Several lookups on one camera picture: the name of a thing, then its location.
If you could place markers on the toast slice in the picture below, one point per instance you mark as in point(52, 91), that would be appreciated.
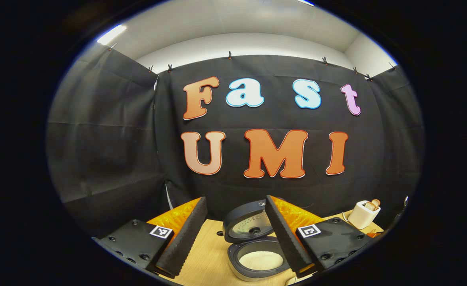
point(376, 203)
point(369, 206)

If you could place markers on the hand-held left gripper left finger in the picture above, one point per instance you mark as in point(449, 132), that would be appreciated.
point(186, 242)

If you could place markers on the square ceiling light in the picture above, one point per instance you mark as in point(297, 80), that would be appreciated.
point(111, 35)

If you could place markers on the white toaster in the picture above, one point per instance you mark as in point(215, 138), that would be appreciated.
point(360, 218)

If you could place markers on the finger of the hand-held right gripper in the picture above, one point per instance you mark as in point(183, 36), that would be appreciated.
point(371, 234)

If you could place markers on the white rice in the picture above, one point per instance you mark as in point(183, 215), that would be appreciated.
point(259, 261)

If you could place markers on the dark grey rice cooker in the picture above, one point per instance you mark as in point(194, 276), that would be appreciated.
point(249, 222)

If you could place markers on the long ceiling light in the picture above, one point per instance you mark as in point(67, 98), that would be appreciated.
point(305, 2)

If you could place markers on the black backdrop cloth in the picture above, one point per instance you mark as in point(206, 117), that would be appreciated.
point(110, 151)

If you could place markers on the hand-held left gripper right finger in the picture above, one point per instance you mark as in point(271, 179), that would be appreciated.
point(285, 242)

